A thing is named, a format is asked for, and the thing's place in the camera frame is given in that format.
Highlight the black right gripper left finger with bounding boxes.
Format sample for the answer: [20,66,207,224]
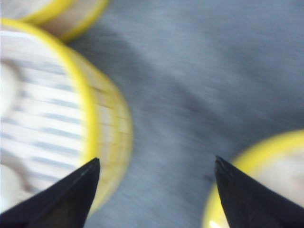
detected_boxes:
[0,158,100,228]

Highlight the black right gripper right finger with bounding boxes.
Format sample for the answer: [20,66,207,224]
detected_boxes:
[214,156,304,228]

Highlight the woven bamboo steamer lid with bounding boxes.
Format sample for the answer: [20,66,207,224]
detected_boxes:
[201,129,304,228]

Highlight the bamboo steamer drawer yellow rims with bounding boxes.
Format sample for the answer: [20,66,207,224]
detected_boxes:
[0,19,133,212]

